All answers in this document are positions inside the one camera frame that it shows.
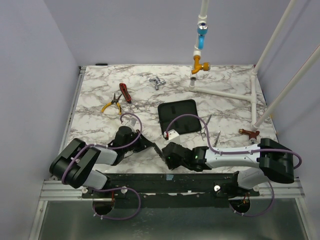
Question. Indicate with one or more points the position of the silver scissors upper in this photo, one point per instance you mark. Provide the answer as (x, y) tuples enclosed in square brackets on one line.
[(202, 131)]

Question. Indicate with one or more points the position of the aluminium frame rail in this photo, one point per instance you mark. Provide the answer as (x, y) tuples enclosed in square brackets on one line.
[(42, 204)]

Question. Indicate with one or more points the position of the orange faucet on pipe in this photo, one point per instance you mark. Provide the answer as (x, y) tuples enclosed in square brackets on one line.
[(199, 66)]

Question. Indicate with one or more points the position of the silver scissors lower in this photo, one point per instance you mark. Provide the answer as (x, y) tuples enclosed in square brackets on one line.
[(217, 139)]

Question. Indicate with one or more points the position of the silver metal faucet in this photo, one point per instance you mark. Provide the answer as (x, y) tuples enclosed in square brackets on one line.
[(157, 82)]

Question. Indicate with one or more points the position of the white PVC pipe frame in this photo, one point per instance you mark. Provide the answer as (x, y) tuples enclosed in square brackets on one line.
[(269, 48)]

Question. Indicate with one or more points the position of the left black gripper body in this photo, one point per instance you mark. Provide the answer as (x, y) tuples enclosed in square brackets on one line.
[(134, 146)]

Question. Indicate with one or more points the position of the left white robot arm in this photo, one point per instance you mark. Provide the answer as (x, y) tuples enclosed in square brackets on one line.
[(74, 165)]

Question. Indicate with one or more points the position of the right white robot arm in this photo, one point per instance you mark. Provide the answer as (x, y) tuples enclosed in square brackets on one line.
[(266, 161)]

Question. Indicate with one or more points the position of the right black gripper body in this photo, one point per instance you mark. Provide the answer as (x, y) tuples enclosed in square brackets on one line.
[(167, 151)]

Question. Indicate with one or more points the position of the brown brass faucet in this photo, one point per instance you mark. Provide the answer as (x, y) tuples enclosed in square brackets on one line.
[(252, 135)]

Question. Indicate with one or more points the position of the silver scissors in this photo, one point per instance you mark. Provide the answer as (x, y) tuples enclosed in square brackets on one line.
[(202, 131), (217, 139)]

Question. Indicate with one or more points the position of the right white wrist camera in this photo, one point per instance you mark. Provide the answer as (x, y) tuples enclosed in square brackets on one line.
[(172, 136)]

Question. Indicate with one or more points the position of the black hair comb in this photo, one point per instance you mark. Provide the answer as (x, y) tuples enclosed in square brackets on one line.
[(160, 153)]

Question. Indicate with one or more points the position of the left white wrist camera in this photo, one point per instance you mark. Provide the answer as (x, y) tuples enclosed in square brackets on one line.
[(131, 123)]

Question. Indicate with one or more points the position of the blue valve on pipe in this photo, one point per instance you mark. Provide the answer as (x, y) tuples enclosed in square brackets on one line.
[(202, 29)]

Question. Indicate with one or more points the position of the black zip tool case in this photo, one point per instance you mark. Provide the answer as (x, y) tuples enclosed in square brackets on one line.
[(167, 112)]

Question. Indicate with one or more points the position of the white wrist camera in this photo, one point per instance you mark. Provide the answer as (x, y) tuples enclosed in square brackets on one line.
[(172, 136), (131, 123)]

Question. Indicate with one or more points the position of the red black utility knife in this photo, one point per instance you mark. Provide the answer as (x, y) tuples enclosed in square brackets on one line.
[(125, 93)]

